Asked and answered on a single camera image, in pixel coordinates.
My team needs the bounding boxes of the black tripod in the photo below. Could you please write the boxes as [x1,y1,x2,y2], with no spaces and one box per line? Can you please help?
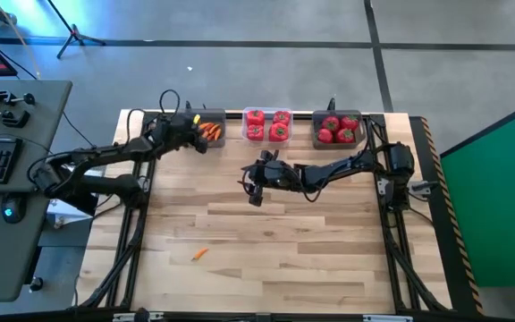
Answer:
[45,0,106,60]

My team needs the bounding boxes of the green floor panel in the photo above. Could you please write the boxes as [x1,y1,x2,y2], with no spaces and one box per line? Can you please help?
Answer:
[439,94,515,288]

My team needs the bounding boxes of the black computer mouse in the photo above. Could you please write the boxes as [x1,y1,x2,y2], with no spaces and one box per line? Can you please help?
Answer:
[1,194,29,225]

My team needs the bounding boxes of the black platform with hazard tape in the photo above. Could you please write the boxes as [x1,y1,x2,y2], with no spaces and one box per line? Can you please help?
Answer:
[408,114,486,317]

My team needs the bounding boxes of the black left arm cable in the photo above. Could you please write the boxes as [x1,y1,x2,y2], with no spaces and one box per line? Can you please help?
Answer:
[157,88,182,118]

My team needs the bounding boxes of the white paper sheet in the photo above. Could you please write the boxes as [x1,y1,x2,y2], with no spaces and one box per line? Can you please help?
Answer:
[45,199,93,229]

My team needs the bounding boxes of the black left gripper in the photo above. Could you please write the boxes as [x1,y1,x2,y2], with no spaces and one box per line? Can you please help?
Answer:
[153,113,210,155]

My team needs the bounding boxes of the clear plastic bin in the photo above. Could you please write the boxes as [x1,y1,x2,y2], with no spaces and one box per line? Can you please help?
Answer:
[241,106,294,148]

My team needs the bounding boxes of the grey plastic bin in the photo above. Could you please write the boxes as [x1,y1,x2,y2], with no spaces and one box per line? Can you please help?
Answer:
[189,107,227,148]
[311,109,367,150]

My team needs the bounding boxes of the black desk clamp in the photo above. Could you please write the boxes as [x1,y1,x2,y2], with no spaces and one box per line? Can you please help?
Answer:
[0,87,37,108]
[0,106,30,130]

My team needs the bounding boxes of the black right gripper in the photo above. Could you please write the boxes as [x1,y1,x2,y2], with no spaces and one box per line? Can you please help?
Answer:
[248,149,304,208]

